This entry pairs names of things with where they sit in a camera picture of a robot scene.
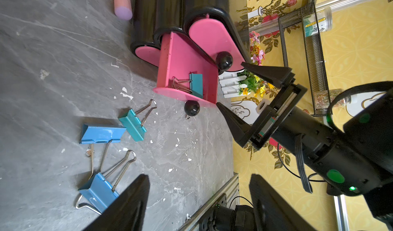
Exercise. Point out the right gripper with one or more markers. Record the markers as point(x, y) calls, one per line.
point(351, 160)

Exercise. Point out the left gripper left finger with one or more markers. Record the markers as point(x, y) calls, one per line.
point(127, 212)

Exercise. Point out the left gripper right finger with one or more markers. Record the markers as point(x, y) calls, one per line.
point(271, 211)

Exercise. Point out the teal binder clip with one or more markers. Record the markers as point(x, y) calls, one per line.
point(193, 85)
point(134, 125)

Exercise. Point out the black pink drawer cabinet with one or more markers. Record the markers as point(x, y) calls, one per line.
point(180, 37)

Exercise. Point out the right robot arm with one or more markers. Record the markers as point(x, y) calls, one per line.
point(380, 200)

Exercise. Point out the blue binder clip middle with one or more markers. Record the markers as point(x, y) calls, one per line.
point(97, 194)

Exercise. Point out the blue binder clip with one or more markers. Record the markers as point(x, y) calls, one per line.
point(97, 194)
point(100, 134)

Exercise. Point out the blue binder clip upper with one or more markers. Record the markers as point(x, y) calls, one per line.
point(100, 134)

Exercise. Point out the flower planter white fence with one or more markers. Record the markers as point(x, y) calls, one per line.
point(244, 82)

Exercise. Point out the clear jar white lid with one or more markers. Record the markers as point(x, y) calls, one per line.
point(322, 99)

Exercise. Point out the jar with green label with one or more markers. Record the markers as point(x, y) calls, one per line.
point(318, 22)

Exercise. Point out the purple toy shovel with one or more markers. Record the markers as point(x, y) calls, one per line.
point(123, 9)

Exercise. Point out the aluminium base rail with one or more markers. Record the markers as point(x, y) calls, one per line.
point(226, 210)

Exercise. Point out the black wire basket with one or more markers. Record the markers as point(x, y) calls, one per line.
point(312, 45)

